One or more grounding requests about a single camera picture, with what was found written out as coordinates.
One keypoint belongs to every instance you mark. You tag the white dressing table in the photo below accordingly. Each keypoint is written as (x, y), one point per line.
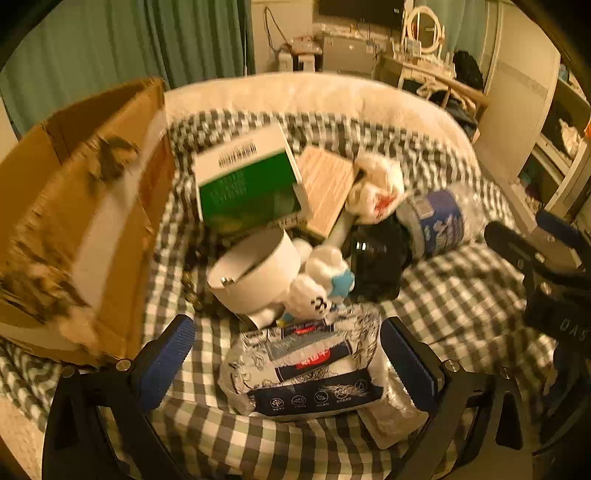
(415, 69)

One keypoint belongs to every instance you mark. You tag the plastic bottle blue label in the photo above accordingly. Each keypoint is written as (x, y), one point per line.
(438, 221)

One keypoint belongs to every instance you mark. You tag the white plastic bag red print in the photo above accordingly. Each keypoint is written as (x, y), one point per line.
(374, 184)

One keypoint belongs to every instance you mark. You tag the small grey fridge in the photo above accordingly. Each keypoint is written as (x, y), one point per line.
(346, 50)

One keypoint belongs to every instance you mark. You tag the round white vanity mirror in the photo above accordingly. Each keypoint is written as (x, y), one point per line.
(425, 27)

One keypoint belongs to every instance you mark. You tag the black backpack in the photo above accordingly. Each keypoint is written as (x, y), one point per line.
(468, 69)

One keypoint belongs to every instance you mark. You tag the brown cardboard box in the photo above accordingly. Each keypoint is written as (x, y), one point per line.
(69, 184)

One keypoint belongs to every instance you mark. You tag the white round cup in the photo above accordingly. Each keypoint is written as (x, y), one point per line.
(263, 277)

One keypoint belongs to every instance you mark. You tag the white plush toy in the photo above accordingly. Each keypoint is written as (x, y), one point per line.
(314, 286)

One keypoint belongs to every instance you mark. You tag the grey white checked blanket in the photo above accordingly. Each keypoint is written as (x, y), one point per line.
(461, 300)

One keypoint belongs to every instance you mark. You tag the white ribbed appliance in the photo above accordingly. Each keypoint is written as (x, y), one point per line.
(295, 60)

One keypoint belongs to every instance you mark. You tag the cream textured blanket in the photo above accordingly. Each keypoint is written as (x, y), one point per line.
(323, 92)

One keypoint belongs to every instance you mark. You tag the beige medicine box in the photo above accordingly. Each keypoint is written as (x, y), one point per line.
(323, 184)

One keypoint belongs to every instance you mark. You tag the dark glass jar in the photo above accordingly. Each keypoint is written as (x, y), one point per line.
(374, 258)

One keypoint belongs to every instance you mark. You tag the narrow green curtain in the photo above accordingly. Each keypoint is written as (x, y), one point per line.
(480, 32)

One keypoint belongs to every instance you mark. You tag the blue white tissue pack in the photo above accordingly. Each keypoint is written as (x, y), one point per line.
(304, 369)

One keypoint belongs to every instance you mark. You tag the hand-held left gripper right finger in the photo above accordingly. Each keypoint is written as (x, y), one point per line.
(408, 364)

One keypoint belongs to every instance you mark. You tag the wooden chair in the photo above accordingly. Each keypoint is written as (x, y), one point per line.
(464, 90)

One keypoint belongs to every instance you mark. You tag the green white medicine box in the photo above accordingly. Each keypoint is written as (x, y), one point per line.
(249, 194)

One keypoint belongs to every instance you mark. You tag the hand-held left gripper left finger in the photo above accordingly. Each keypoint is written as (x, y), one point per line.
(171, 357)

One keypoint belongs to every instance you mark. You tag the clear bag of goods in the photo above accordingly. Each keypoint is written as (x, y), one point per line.
(304, 41)

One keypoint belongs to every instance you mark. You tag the white wardrobe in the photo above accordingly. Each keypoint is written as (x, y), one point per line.
(521, 92)

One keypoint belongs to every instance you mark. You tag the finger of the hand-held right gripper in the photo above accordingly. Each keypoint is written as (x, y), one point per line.
(512, 242)
(558, 230)

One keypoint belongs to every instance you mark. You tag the wide green curtain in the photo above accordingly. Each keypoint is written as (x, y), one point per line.
(115, 37)

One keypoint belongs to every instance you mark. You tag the frosted white tube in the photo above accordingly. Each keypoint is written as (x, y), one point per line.
(339, 230)

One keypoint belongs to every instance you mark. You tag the black wall television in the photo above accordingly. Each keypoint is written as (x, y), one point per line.
(360, 11)

